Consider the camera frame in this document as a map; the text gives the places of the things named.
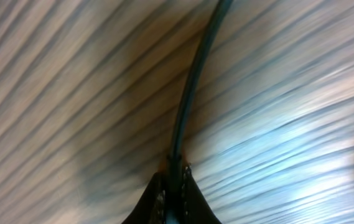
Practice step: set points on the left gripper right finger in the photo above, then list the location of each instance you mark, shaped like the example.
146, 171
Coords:
196, 210

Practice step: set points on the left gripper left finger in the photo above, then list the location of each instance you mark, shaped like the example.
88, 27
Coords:
151, 205

